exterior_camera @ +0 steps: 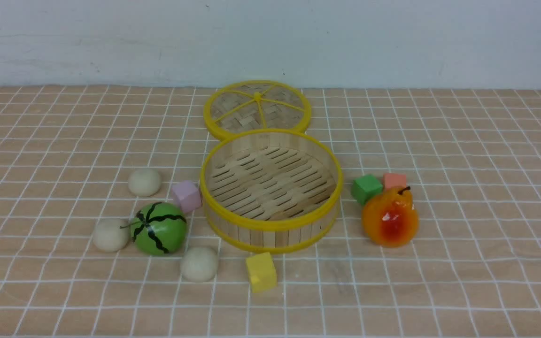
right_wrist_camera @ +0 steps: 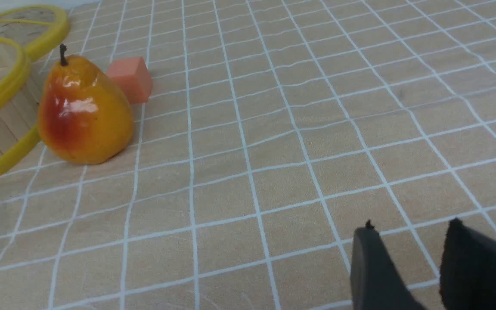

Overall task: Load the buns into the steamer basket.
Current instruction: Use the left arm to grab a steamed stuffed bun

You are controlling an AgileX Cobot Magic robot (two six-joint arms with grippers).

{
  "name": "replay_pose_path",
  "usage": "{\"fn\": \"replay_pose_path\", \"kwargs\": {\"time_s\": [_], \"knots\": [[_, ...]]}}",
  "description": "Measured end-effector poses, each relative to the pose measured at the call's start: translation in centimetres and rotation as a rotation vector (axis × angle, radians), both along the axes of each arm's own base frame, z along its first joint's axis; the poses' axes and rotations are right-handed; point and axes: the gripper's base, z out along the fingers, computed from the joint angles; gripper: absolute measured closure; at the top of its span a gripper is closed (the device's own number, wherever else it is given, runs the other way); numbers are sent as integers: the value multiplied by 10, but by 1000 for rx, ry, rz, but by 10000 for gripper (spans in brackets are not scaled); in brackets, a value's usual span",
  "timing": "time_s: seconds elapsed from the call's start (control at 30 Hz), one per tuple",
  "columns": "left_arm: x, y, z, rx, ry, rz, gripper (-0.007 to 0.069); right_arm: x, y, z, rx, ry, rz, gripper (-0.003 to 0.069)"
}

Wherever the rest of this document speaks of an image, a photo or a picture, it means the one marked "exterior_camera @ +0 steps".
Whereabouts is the pink foam cube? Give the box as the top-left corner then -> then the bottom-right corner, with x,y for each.
171,181 -> 202,213

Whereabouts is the white bun front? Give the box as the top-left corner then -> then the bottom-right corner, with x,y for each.
180,246 -> 219,283

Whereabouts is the orange toy pear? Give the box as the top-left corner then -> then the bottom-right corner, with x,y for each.
361,186 -> 419,247

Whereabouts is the bamboo steamer lid yellow rim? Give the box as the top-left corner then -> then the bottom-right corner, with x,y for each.
202,80 -> 312,140

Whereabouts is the green toy watermelon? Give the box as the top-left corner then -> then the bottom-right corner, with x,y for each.
120,201 -> 187,255

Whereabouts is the salmon foam cube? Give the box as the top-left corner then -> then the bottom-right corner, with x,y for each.
383,172 -> 407,191

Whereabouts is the white bun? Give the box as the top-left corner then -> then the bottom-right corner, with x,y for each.
180,246 -> 219,283
127,168 -> 162,197
93,218 -> 130,252

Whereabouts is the bamboo steamer tray yellow rim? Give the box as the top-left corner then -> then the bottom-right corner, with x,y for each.
200,129 -> 343,254

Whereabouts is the yellow foam cube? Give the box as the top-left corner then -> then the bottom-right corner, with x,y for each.
245,252 -> 278,293

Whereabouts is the green foam cube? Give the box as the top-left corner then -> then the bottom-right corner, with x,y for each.
350,175 -> 384,206

